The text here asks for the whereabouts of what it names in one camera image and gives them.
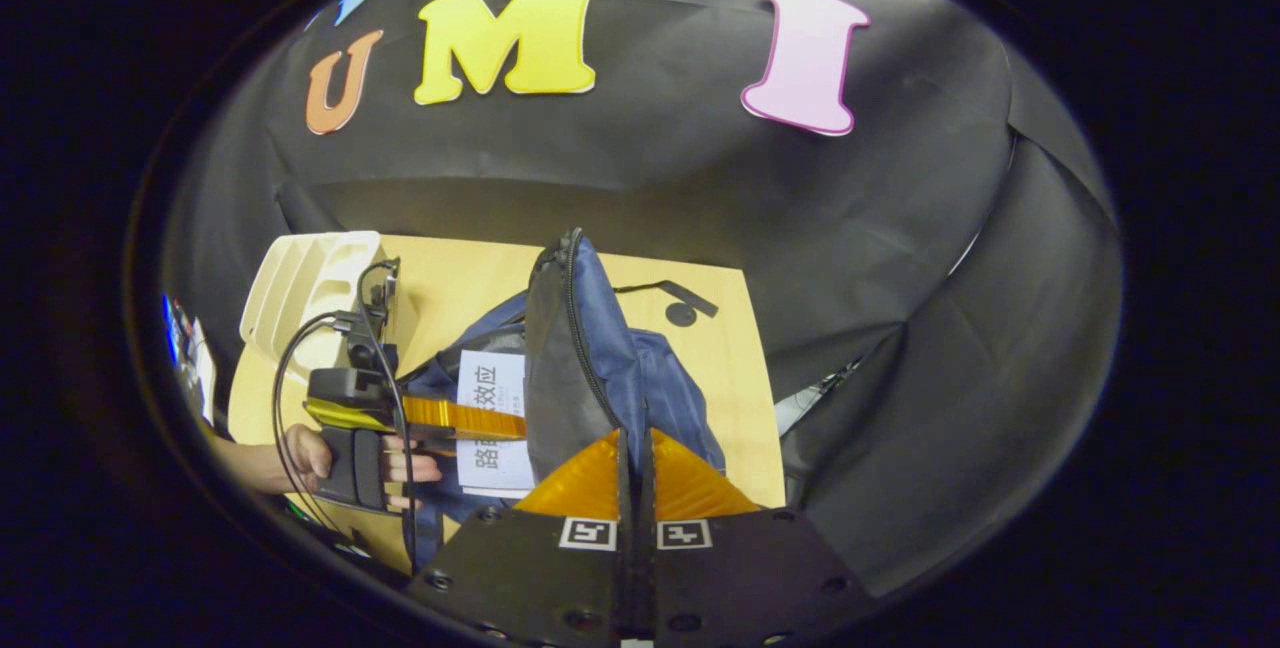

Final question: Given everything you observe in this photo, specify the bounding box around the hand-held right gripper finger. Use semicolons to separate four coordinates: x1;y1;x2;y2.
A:
403;426;641;648
638;426;883;648

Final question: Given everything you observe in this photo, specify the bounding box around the white book with blue edges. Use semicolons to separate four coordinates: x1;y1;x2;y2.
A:
455;349;538;500

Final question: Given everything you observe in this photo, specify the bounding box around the white bookshelf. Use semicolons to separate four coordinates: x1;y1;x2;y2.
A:
238;230;421;391

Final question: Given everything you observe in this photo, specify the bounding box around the blue schoolbag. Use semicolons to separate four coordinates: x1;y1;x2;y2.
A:
405;226;728;574

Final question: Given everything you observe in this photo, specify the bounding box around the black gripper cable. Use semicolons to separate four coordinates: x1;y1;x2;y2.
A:
272;261;419;571

